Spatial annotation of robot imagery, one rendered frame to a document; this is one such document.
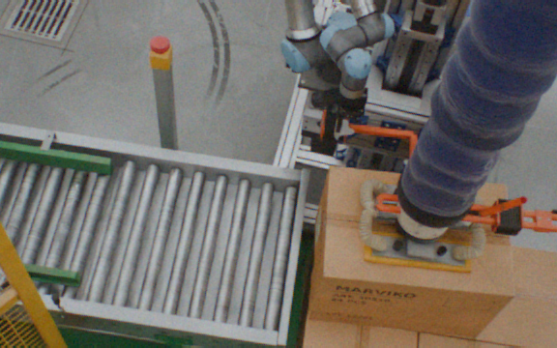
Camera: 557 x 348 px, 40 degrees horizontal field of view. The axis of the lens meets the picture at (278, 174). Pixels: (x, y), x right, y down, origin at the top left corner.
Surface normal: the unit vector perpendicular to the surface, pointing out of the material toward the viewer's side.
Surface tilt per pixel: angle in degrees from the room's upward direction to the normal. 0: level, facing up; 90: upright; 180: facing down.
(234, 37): 0
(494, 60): 105
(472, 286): 0
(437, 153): 76
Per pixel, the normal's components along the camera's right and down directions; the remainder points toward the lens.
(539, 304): 0.07, -0.50
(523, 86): 0.06, 0.69
